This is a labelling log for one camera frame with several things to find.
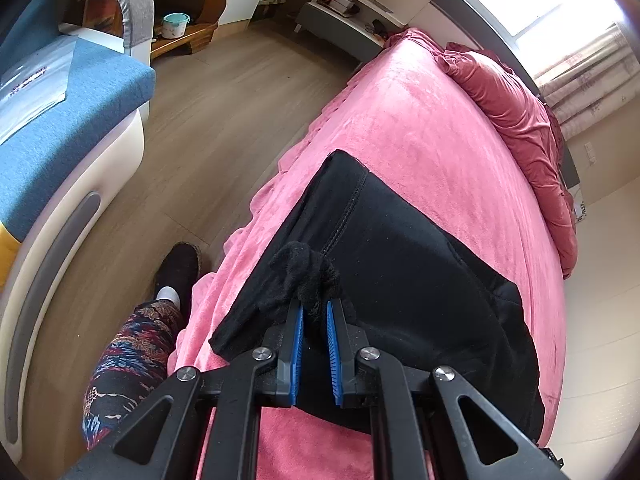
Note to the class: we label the yellow cushion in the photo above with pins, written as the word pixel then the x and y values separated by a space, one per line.
pixel 7 255

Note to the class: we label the pink bed blanket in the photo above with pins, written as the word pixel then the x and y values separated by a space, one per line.
pixel 425 125

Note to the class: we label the grey white nightstand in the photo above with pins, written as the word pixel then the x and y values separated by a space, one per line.
pixel 350 15

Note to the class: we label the person's white sock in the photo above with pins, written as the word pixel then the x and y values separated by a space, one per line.
pixel 167 294

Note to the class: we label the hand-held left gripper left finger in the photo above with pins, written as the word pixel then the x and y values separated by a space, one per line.
pixel 298 350

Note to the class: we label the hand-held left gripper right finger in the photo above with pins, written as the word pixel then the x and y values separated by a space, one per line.
pixel 334 355

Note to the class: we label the dark grey headboard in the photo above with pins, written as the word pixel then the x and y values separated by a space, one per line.
pixel 480 25

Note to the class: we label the black pants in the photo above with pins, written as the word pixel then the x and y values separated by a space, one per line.
pixel 400 270

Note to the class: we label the teal lidded pot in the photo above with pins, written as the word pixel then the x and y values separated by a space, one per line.
pixel 175 26

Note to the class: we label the blue cushioned sofa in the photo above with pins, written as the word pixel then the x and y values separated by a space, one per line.
pixel 75 125

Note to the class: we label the beige patterned curtain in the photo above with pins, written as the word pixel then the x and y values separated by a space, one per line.
pixel 585 80

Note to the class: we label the white wall socket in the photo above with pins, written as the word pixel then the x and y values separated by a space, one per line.
pixel 590 154

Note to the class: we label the person's black shoe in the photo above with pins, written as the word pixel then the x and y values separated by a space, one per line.
pixel 177 267

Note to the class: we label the clear plastic bag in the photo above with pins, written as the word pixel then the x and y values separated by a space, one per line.
pixel 35 90

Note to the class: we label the wooden bench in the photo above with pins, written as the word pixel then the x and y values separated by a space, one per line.
pixel 192 37

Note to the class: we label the person's patterned trouser leg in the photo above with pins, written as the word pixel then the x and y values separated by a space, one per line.
pixel 130 355

